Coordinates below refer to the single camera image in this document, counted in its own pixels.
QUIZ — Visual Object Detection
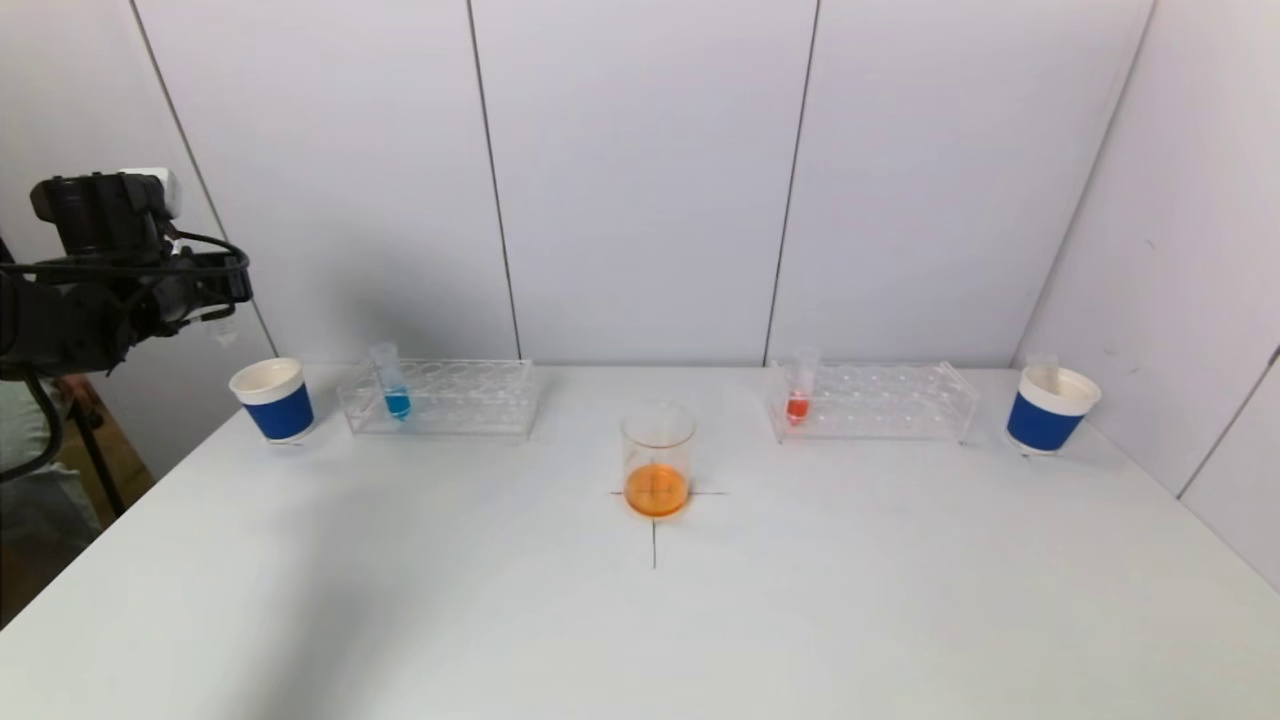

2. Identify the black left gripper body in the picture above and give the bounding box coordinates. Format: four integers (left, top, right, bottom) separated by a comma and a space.
151, 251, 253, 323

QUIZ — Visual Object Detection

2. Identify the test tube with blue pigment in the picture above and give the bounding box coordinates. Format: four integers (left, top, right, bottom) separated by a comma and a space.
370, 343, 413, 421

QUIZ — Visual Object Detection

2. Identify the clear acrylic test tube rack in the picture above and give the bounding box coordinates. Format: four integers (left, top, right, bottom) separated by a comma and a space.
765, 360, 981, 444
336, 358, 541, 438

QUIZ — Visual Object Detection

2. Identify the clear glass beaker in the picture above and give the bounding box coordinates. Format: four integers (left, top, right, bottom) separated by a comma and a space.
619, 401, 696, 521

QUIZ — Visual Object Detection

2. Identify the blue and white paper cup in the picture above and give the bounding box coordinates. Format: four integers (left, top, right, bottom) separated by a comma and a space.
1005, 366, 1104, 457
228, 358, 316, 446

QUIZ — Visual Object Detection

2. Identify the seated person in grey trousers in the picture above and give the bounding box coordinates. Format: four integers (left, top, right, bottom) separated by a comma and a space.
0, 375, 106, 571

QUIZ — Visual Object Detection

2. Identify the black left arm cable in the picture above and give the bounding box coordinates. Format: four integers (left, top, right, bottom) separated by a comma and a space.
0, 228, 251, 483

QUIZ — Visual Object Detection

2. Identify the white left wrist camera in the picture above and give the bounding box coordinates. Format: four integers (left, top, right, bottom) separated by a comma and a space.
120, 168, 183, 218

